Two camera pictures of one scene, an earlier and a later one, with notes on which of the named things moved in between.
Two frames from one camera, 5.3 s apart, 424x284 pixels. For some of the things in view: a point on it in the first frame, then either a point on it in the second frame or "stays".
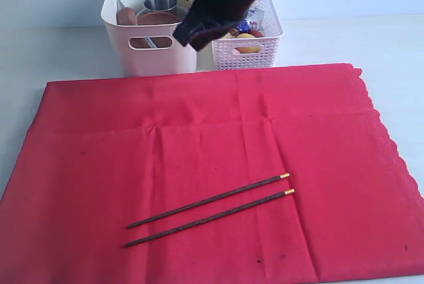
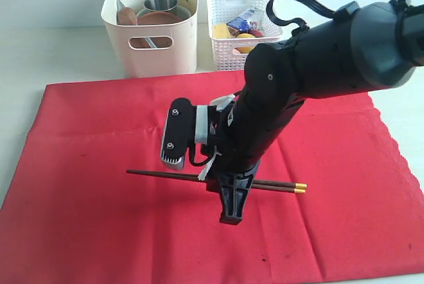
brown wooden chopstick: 287,192 → 264,187
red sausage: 257,34 stays
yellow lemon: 247,49 stays
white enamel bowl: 182,12 stays
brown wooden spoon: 126,16 stays
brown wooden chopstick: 283,176 → 255,183
